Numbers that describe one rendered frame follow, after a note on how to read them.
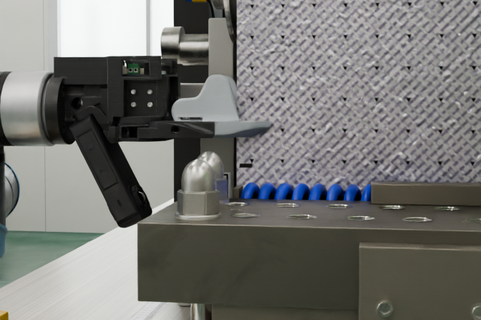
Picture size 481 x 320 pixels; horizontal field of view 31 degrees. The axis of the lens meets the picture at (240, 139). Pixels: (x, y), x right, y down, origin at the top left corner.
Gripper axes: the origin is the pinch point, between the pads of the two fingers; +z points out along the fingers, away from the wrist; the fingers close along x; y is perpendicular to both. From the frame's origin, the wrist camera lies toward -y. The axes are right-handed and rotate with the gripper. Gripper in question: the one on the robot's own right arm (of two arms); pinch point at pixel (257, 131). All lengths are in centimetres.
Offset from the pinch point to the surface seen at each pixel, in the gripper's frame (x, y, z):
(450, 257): -22.0, -7.6, 16.3
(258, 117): -0.2, 1.3, 0.1
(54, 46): 555, 39, -230
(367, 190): -3.4, -5.1, 10.5
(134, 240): 46, -19, -25
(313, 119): -0.3, 1.2, 5.3
